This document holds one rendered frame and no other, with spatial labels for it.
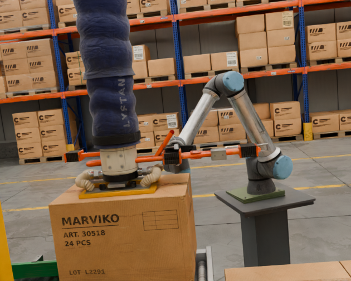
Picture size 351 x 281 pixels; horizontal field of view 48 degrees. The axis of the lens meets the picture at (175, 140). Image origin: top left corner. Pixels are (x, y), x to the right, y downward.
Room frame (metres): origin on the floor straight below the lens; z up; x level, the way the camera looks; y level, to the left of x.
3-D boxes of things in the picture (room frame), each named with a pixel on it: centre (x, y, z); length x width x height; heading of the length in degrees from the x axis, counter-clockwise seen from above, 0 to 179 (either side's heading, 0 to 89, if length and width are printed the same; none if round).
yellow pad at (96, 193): (1.73, 0.28, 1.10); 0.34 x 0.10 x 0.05; 86
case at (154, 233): (1.83, 0.26, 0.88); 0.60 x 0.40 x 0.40; 84
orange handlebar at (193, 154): (1.93, 0.07, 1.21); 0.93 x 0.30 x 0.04; 86
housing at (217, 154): (1.79, -0.19, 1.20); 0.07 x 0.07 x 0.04; 86
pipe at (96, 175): (1.82, 0.27, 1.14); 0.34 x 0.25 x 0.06; 86
